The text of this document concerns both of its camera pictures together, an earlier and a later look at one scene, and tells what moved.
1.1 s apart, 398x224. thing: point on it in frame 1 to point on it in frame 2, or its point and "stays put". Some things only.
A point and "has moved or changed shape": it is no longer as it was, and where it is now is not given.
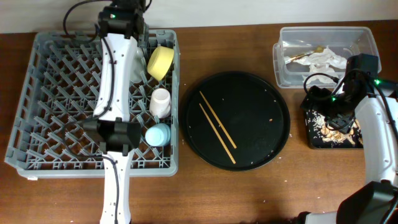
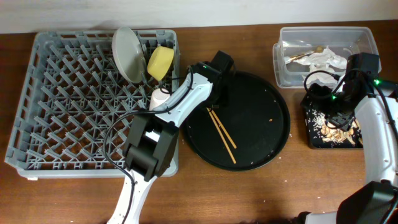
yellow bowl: x=159 y=61 stays put
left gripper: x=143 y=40 to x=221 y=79
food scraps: x=316 y=122 stays put
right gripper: x=342 y=124 stays put
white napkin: x=320 y=61 stays put
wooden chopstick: x=217 y=134 has moved or changed shape
